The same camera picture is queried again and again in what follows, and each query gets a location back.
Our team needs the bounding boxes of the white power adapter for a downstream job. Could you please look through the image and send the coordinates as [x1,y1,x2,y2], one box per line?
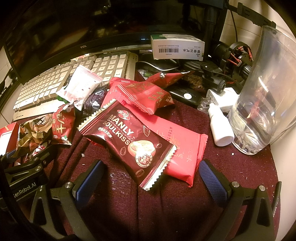
[206,87,239,113]

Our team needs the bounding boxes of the white computer keyboard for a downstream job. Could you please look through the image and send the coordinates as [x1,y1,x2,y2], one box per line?
[13,51,138,121]

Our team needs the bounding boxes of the black motor with red wires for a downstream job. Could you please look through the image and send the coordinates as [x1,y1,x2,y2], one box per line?
[213,42,253,82]

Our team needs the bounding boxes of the white medicine box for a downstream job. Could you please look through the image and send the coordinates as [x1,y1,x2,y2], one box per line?
[151,34,205,61]

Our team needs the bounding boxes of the dark Manly Soulkiss snack packet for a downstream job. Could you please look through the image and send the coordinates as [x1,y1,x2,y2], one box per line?
[78,99,177,191]

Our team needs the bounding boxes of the red crinkled snack packet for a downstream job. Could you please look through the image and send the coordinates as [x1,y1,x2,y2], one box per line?
[116,81,174,114]

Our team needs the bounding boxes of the small red snack packet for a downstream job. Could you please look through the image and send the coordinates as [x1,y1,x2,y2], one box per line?
[52,103,75,145]

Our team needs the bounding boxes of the white dropper bottle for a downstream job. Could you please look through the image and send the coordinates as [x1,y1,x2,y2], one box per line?
[208,103,234,147]

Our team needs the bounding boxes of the red white tray box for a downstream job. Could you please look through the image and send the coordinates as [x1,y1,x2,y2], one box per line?
[0,123,19,155]

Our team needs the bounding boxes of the black computer mouse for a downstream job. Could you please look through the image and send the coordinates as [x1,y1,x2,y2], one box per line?
[136,53,179,72]

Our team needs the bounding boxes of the clear plastic pitcher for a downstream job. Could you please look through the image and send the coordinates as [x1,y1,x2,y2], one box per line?
[228,26,295,155]

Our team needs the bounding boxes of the large red snack packet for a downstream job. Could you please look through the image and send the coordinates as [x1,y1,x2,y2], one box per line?
[123,102,208,187]

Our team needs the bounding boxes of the dark purple snack packet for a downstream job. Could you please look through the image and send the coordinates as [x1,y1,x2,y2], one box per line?
[82,84,109,118]

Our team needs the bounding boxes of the white snack packet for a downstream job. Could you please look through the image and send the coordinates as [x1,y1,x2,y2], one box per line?
[57,65,102,110]

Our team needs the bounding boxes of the gold brown snack packet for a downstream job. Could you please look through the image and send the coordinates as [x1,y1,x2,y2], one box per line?
[13,114,53,158]

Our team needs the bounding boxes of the dark red table mat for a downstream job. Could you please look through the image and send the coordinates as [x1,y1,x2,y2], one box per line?
[45,101,278,240]

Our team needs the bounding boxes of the black TCL monitor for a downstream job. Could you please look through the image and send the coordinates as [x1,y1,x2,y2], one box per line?
[1,1,227,83]

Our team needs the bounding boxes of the black device with white button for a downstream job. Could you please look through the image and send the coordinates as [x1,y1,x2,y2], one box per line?
[166,85,202,108]

